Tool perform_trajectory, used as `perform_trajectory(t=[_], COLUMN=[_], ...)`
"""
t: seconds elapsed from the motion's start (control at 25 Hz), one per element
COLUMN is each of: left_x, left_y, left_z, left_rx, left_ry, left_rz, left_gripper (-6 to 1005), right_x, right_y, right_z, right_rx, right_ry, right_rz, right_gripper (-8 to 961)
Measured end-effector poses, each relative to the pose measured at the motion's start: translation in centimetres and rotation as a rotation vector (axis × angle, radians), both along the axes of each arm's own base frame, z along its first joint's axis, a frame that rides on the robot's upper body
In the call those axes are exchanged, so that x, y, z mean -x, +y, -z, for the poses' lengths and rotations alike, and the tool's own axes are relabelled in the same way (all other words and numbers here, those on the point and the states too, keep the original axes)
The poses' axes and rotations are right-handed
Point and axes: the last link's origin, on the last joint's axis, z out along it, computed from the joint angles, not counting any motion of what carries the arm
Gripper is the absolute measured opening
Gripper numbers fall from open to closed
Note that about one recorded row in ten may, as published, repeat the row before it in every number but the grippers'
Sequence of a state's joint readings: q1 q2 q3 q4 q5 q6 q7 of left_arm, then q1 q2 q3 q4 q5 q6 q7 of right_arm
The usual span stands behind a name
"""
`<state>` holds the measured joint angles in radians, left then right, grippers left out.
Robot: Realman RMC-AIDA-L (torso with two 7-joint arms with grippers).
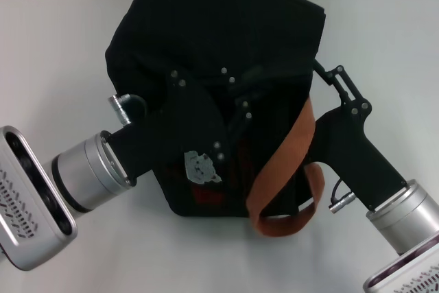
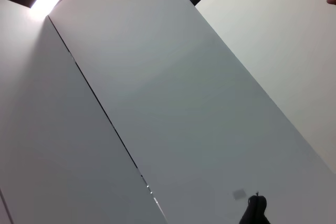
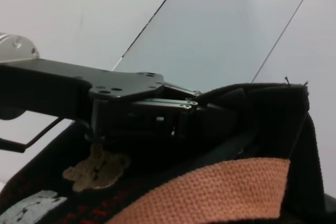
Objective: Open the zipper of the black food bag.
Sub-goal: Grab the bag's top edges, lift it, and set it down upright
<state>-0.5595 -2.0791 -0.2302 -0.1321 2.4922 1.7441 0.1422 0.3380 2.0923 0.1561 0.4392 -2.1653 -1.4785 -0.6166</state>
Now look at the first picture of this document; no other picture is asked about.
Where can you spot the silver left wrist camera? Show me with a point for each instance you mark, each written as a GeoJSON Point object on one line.
{"type": "Point", "coordinates": [27, 204]}

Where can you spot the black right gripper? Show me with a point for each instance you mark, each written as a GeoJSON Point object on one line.
{"type": "Point", "coordinates": [353, 149]}

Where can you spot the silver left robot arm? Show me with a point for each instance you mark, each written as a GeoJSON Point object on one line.
{"type": "Point", "coordinates": [89, 169]}

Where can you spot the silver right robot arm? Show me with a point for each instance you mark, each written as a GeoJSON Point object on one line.
{"type": "Point", "coordinates": [408, 217]}

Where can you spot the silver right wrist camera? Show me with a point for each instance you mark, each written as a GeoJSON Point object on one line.
{"type": "Point", "coordinates": [404, 279]}

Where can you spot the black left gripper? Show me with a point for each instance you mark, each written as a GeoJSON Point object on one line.
{"type": "Point", "coordinates": [192, 125]}

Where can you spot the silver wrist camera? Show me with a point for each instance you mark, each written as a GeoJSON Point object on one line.
{"type": "Point", "coordinates": [404, 279]}
{"type": "Point", "coordinates": [27, 204]}

